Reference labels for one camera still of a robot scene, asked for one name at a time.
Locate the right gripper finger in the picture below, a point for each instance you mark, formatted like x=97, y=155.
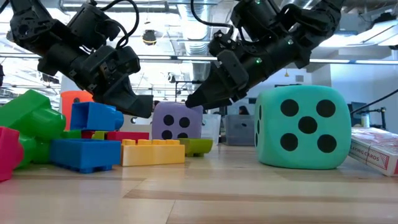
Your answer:
x=211, y=93

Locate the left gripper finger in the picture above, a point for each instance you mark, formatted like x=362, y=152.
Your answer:
x=130, y=102

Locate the red sloped toy brick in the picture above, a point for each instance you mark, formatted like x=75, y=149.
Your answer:
x=130, y=136

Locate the short blue toy brick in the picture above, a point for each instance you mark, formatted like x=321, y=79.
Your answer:
x=96, y=116

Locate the purple foam die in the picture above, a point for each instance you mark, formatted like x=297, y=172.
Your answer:
x=177, y=110

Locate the olive green toy brick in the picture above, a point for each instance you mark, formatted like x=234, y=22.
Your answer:
x=199, y=146

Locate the large red toy brick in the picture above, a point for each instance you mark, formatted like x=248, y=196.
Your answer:
x=87, y=135

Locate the long yellow toy brick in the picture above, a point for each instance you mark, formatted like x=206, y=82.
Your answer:
x=152, y=155

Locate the long blue toy brick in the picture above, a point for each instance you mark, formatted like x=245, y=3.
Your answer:
x=84, y=155

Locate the teal foam die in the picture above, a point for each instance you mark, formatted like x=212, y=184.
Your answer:
x=273, y=155

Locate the small red toy brick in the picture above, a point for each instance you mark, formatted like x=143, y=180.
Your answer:
x=9, y=155

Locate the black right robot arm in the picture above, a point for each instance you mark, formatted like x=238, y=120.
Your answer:
x=311, y=18

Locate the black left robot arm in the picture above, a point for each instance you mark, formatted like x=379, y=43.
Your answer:
x=25, y=31

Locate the white plastic bin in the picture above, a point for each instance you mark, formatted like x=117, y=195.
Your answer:
x=140, y=124

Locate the clear plastic bin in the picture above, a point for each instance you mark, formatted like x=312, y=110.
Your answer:
x=211, y=127

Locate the person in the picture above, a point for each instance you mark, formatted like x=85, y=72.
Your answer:
x=243, y=110

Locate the orange pumpkin bucket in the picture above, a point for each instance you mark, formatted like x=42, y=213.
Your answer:
x=66, y=109

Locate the grey plastic bin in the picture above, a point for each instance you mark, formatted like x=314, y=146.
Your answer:
x=239, y=130

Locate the black ceiling fixture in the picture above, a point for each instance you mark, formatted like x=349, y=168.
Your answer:
x=149, y=37

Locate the black tripod stand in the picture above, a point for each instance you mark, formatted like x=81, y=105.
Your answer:
x=383, y=118

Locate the red playing card box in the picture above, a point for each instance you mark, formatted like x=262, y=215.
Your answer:
x=373, y=155

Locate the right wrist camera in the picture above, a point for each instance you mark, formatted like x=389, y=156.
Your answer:
x=233, y=70

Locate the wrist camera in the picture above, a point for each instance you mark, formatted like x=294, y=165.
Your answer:
x=129, y=60
x=233, y=70

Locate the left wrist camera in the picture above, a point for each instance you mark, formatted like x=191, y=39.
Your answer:
x=129, y=60

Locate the silver ventilation duct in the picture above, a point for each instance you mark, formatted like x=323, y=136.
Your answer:
x=194, y=40

